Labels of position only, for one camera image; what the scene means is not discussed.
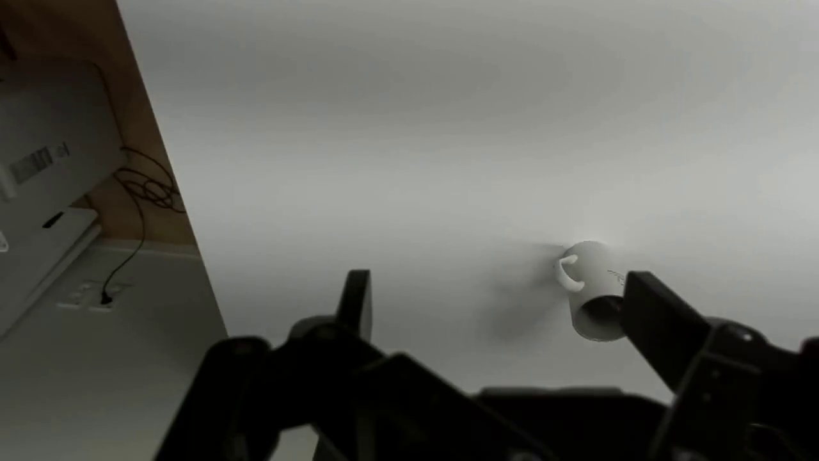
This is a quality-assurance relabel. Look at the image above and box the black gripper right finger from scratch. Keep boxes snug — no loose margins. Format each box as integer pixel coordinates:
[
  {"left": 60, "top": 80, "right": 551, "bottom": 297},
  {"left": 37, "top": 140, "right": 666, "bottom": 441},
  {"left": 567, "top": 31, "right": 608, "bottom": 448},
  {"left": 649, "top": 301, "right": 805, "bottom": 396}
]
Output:
[{"left": 619, "top": 268, "right": 819, "bottom": 461}]

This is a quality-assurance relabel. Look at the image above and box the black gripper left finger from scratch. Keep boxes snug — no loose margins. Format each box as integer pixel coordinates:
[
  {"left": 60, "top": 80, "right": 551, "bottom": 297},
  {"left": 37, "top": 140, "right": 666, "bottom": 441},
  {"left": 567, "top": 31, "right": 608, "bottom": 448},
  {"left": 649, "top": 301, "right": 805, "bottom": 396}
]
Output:
[{"left": 151, "top": 265, "right": 551, "bottom": 461}]

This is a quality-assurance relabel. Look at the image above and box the white ceramic mug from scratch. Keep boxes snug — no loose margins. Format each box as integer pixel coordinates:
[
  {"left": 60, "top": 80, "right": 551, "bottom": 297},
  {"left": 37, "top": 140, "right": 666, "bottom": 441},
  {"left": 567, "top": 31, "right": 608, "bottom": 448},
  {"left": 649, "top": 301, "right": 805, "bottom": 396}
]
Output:
[{"left": 555, "top": 238, "right": 629, "bottom": 342}]

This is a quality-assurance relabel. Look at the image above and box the light grey cabinet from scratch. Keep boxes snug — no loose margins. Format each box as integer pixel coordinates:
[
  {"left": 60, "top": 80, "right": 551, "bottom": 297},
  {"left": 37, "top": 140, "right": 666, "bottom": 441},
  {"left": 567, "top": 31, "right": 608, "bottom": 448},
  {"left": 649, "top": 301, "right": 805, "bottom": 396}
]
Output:
[{"left": 0, "top": 241, "right": 231, "bottom": 461}]

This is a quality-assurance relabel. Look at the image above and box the thin black floor cable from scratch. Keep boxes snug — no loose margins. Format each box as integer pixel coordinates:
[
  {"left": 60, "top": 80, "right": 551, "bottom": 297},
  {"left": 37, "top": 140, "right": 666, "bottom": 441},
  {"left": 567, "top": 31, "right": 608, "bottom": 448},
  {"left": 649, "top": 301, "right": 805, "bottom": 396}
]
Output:
[{"left": 97, "top": 146, "right": 189, "bottom": 306}]

